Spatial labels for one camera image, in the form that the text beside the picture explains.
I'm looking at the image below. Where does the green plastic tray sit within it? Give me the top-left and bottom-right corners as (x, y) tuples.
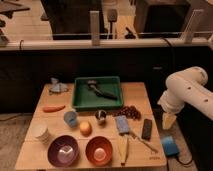
(72, 76), (124, 111)

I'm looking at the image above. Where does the blue box on floor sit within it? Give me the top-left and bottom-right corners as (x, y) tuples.
(161, 136), (179, 156)

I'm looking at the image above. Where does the black rectangular block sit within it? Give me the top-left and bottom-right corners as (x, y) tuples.
(141, 119), (152, 140)

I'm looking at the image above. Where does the wooden table board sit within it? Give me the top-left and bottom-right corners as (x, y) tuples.
(15, 82), (166, 171)

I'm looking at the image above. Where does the small metal cup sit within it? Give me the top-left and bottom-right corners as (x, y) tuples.
(95, 110), (106, 125)

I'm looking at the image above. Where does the yellow corn cob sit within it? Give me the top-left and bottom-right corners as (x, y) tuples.
(118, 135), (128, 165)

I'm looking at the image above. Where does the bunch of dark grapes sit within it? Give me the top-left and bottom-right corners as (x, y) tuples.
(114, 106), (141, 120)

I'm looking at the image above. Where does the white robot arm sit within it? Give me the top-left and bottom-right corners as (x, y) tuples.
(157, 66), (213, 130)

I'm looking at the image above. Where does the orange round fruit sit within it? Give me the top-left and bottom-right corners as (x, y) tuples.
(79, 121), (92, 136)

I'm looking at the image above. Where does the orange bowl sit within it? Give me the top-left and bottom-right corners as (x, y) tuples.
(85, 136), (113, 166)

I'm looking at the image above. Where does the light blue cup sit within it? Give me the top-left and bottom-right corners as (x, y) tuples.
(64, 111), (78, 127)

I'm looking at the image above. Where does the purple bowl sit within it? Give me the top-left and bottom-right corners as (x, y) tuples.
(47, 135), (79, 167)

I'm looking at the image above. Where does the orange carrot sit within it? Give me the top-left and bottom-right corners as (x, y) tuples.
(42, 105), (65, 113)

